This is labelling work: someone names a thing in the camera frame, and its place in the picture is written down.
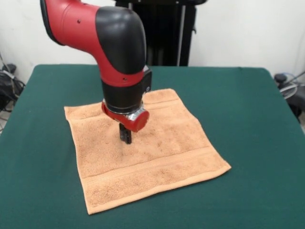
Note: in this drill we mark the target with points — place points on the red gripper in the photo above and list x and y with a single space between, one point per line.
139 120

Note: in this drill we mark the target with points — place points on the orange terry towel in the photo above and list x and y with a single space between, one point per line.
166 155

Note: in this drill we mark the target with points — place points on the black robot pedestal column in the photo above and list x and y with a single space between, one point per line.
171 35

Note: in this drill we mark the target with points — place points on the dark green table cloth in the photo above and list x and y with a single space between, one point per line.
35 179

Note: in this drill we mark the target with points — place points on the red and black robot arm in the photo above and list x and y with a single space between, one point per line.
95 35

